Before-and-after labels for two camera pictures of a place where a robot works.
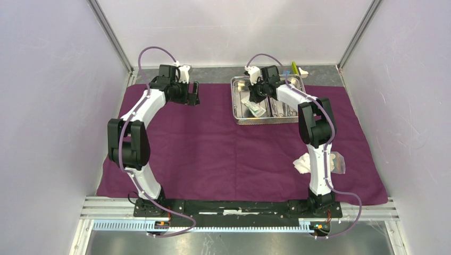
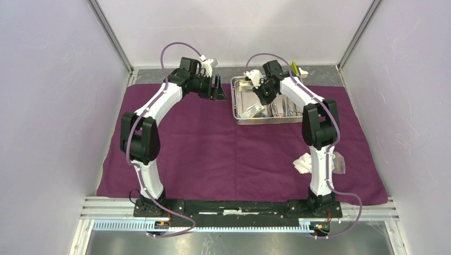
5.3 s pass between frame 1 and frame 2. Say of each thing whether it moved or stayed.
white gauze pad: stayed
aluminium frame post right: stayed
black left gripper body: moved
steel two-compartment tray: stayed
